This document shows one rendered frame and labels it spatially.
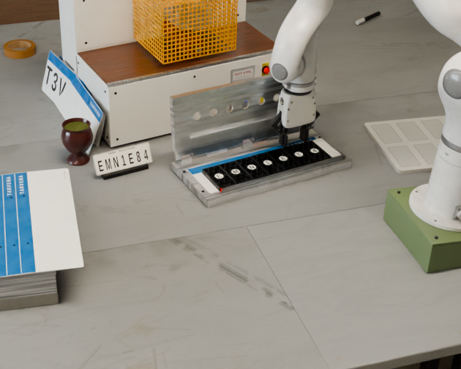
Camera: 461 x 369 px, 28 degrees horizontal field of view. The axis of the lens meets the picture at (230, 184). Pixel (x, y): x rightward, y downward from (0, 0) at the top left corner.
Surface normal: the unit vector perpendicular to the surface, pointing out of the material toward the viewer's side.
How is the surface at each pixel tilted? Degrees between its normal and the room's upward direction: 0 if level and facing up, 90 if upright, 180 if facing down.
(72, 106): 69
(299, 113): 90
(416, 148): 0
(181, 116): 83
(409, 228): 90
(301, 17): 43
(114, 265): 0
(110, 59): 0
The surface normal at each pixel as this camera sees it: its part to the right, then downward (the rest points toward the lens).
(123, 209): 0.04, -0.84
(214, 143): 0.49, 0.38
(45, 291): 0.22, 0.54
